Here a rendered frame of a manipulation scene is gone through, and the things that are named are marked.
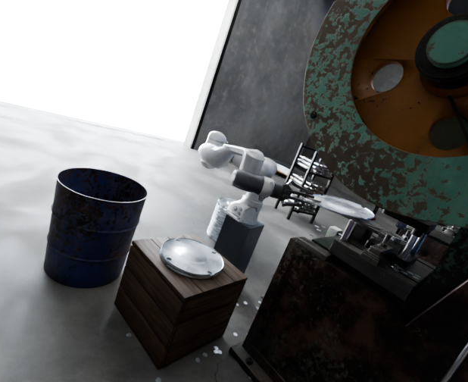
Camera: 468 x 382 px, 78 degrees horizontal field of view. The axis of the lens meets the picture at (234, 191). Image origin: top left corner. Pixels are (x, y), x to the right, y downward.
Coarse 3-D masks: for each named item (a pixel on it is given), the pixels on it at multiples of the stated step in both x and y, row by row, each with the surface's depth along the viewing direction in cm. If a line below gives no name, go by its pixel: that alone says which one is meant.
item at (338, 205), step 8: (312, 200) 131; (320, 200) 136; (328, 200) 139; (336, 200) 142; (344, 200) 146; (328, 208) 123; (336, 208) 127; (344, 208) 128; (352, 208) 131; (360, 208) 137; (352, 216) 119; (360, 216) 124; (368, 216) 126
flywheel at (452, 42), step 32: (416, 0) 82; (448, 0) 78; (384, 32) 88; (416, 32) 82; (448, 32) 65; (384, 64) 89; (416, 64) 72; (448, 64) 65; (384, 96) 87; (416, 96) 81; (384, 128) 86; (416, 128) 80
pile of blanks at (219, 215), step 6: (216, 210) 238; (222, 210) 232; (216, 216) 236; (222, 216) 232; (210, 222) 248; (216, 222) 236; (222, 222) 235; (210, 228) 243; (216, 228) 236; (210, 234) 240; (216, 234) 236; (216, 240) 237
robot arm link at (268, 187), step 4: (264, 180) 124; (268, 180) 124; (272, 180) 125; (264, 184) 123; (268, 184) 124; (272, 184) 124; (264, 188) 123; (268, 188) 124; (272, 188) 124; (264, 192) 124; (268, 192) 124; (272, 192) 126; (260, 196) 129; (264, 196) 127; (268, 196) 126; (260, 200) 133
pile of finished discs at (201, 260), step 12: (168, 240) 134; (180, 240) 139; (192, 240) 143; (168, 252) 125; (180, 252) 127; (192, 252) 131; (204, 252) 136; (168, 264) 118; (180, 264) 120; (192, 264) 123; (204, 264) 126; (216, 264) 130; (192, 276) 116; (204, 276) 118; (216, 276) 124
